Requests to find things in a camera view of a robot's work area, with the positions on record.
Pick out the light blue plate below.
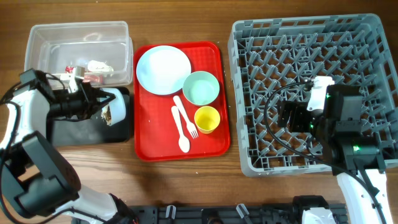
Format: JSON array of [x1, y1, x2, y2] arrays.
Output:
[[136, 45, 192, 95]]

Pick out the red plastic tray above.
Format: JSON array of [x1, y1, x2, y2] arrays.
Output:
[[134, 41, 231, 162]]

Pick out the white plastic fork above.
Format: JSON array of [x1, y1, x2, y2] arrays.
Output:
[[173, 95, 198, 139]]

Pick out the yellow plastic cup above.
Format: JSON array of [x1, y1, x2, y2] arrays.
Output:
[[194, 106, 221, 134]]

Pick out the red strawberry cake wrapper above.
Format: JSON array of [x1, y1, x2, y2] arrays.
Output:
[[65, 66, 103, 84]]

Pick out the clear plastic bin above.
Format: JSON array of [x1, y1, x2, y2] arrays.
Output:
[[24, 21, 134, 87]]

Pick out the black plastic tray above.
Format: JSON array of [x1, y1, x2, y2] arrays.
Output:
[[46, 87, 131, 147]]

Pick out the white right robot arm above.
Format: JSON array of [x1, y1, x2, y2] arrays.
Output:
[[277, 81, 393, 223]]

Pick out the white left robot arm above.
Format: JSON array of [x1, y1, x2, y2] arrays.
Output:
[[1, 69, 139, 223]]

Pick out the grey dishwasher rack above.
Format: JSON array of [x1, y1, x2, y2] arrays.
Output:
[[228, 14, 397, 177]]

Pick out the mint green bowl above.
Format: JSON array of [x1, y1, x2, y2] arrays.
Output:
[[182, 71, 220, 106]]

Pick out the white crumpled tissue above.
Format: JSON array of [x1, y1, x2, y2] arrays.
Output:
[[87, 60, 114, 77]]

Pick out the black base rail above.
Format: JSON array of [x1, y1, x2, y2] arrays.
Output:
[[130, 203, 348, 224]]

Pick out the white plastic spoon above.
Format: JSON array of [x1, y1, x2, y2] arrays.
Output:
[[171, 106, 190, 153]]

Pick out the light blue bowl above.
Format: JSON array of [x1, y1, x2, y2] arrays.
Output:
[[101, 88, 126, 126]]

